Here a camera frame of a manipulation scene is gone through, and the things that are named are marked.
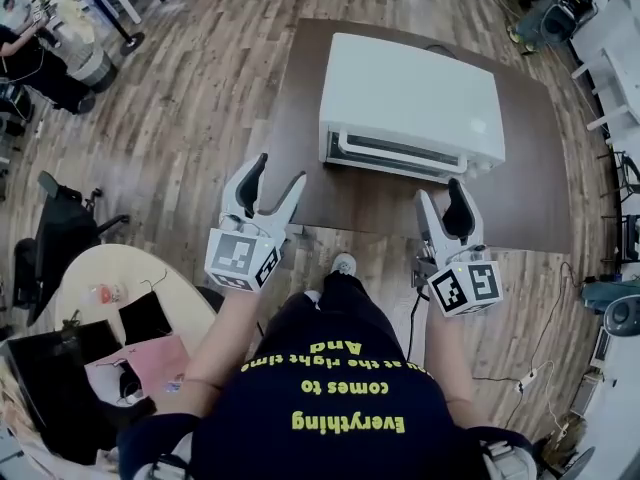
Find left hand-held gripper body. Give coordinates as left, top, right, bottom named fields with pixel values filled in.
left=203, top=210, right=289, bottom=294

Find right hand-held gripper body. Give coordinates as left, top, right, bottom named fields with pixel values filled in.
left=424, top=241, right=504, bottom=319

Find glass toaster oven door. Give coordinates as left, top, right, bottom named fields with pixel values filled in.
left=324, top=128, right=469, bottom=180

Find white toaster oven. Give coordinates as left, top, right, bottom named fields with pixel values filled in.
left=318, top=31, right=506, bottom=185

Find person's left forearm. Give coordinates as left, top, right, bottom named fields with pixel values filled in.
left=183, top=286, right=264, bottom=422

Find person's right forearm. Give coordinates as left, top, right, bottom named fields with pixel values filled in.
left=425, top=311, right=479, bottom=422

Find grey table clamp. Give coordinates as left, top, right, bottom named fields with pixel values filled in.
left=410, top=246, right=439, bottom=289

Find person's white shoe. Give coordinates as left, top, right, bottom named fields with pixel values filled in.
left=330, top=252, right=358, bottom=276

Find black cloth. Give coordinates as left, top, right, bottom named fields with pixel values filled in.
left=117, top=290, right=174, bottom=346

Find white power strip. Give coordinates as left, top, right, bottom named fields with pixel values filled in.
left=516, top=367, right=540, bottom=395

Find person's dark trousers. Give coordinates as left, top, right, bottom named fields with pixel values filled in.
left=258, top=270, right=402, bottom=369

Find pink paper sheet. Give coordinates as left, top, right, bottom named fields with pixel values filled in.
left=84, top=335, right=190, bottom=394

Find clear bag with red item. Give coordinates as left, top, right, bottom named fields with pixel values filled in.
left=88, top=282, right=124, bottom=305

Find round beige table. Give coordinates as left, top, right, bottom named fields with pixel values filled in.
left=53, top=243, right=219, bottom=359

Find blue grey round device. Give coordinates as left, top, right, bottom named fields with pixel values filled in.
left=581, top=277, right=640, bottom=340

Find black office chair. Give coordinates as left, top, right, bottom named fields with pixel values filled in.
left=11, top=169, right=132, bottom=327

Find grey round bin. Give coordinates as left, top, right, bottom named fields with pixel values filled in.
left=63, top=42, right=120, bottom=94

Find white side table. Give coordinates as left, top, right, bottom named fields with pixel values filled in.
left=569, top=15, right=640, bottom=145

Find person's dark printed shirt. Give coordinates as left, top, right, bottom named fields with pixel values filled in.
left=117, top=335, right=535, bottom=480

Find black bag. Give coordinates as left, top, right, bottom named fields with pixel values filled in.
left=0, top=318, right=157, bottom=467

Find black stanchion post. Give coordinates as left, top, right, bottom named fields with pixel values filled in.
left=69, top=0, right=147, bottom=57

